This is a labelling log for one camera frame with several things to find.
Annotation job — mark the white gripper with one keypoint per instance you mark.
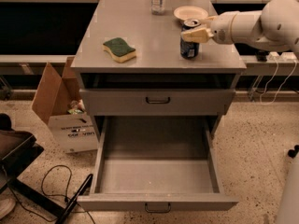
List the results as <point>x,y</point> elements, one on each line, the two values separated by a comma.
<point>221,28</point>

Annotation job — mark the open cardboard box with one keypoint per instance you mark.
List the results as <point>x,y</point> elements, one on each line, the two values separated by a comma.
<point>58,104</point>

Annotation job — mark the black chair base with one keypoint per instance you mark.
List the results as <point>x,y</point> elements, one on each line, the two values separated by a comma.
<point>18,149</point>

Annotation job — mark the black caster wheel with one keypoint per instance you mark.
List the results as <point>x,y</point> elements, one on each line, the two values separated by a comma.
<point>293,152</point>

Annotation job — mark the grey drawer cabinet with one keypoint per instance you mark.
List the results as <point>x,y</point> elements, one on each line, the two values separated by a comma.
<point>158,63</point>

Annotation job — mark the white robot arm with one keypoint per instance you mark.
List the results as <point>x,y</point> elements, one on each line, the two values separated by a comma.
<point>274,28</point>

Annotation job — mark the closed grey upper drawer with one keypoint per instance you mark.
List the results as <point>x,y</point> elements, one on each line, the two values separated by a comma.
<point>143,102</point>

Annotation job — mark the open grey lower drawer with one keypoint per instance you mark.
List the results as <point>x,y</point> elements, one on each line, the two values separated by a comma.
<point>157,165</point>

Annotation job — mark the black power adapter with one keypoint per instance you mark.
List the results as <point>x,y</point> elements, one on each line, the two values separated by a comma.
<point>261,55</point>

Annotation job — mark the blue pepsi can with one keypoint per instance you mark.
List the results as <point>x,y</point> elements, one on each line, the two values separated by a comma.
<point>189,50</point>

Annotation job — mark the green yellow sponge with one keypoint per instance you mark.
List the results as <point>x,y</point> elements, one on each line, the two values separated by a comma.
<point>119,50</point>

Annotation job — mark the white bowl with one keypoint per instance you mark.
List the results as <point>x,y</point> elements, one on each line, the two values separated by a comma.
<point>190,12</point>

